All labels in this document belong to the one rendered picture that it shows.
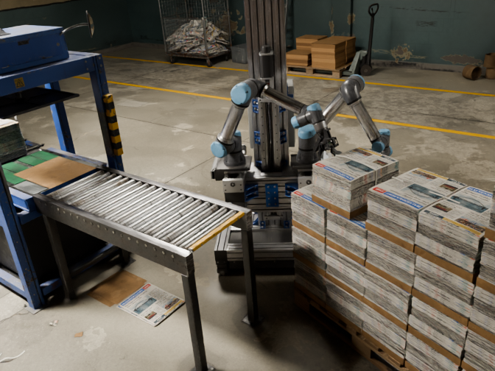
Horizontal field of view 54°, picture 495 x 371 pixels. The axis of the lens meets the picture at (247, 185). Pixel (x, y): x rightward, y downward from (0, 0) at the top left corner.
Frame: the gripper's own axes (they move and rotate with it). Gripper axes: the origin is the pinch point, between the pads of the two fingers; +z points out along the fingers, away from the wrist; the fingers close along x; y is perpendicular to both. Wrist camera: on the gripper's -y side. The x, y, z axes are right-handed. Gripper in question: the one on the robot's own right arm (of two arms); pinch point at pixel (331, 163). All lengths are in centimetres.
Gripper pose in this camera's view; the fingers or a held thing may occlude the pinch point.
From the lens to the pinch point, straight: 281.9
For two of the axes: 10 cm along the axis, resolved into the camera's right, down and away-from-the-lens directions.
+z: 3.5, 9.4, 0.1
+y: 4.7, -1.7, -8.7
